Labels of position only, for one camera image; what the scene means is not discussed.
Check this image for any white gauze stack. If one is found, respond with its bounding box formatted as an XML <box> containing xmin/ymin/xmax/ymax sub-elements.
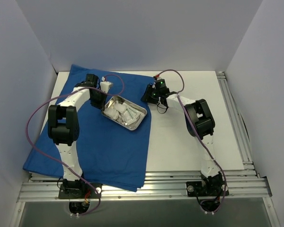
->
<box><xmin>105</xmin><ymin>108</ymin><xmax>119</xmax><ymax>120</ymax></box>
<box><xmin>114</xmin><ymin>103</ymin><xmax>127</xmax><ymax>114</ymax></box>

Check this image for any suture packet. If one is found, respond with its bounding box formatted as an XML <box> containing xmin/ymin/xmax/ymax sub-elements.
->
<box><xmin>122</xmin><ymin>109</ymin><xmax>137</xmax><ymax>124</ymax></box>

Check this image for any steel instrument tray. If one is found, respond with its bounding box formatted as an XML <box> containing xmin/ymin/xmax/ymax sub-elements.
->
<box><xmin>101</xmin><ymin>96</ymin><xmax>147</xmax><ymax>131</ymax></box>

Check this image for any blue surgical drape cloth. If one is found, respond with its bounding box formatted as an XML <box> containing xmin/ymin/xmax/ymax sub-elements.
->
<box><xmin>22</xmin><ymin>63</ymin><xmax>157</xmax><ymax>193</ymax></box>

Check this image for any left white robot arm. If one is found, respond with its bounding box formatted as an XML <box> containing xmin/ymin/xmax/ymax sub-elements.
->
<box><xmin>48</xmin><ymin>74</ymin><xmax>113</xmax><ymax>198</ymax></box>

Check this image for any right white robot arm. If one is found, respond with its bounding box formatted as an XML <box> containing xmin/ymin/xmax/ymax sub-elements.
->
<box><xmin>141</xmin><ymin>83</ymin><xmax>222</xmax><ymax>195</ymax></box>

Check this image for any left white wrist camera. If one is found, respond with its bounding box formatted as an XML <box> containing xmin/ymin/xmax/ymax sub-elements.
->
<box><xmin>100</xmin><ymin>81</ymin><xmax>113</xmax><ymax>94</ymax></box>

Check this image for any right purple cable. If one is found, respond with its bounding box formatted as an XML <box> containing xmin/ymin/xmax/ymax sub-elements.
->
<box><xmin>153</xmin><ymin>69</ymin><xmax>229</xmax><ymax>212</ymax></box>

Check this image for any purple cable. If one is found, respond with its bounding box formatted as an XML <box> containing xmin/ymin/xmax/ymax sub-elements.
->
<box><xmin>25</xmin><ymin>74</ymin><xmax>125</xmax><ymax>215</ymax></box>
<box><xmin>153</xmin><ymin>69</ymin><xmax>229</xmax><ymax>212</ymax></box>

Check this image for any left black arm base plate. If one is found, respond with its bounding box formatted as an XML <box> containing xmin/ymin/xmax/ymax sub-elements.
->
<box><xmin>58</xmin><ymin>181</ymin><xmax>103</xmax><ymax>199</ymax></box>

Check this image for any aluminium side rail frame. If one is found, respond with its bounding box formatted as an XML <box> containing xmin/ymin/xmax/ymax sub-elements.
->
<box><xmin>216</xmin><ymin>72</ymin><xmax>259</xmax><ymax>177</ymax></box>

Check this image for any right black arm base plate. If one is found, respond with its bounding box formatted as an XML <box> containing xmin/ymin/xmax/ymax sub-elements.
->
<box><xmin>186</xmin><ymin>181</ymin><xmax>225</xmax><ymax>197</ymax></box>

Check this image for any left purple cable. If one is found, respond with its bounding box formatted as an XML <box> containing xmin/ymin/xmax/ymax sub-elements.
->
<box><xmin>25</xmin><ymin>74</ymin><xmax>125</xmax><ymax>215</ymax></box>

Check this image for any aluminium front rail frame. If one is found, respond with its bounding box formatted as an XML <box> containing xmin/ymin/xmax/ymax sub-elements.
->
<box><xmin>18</xmin><ymin>166</ymin><xmax>271</xmax><ymax>202</ymax></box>

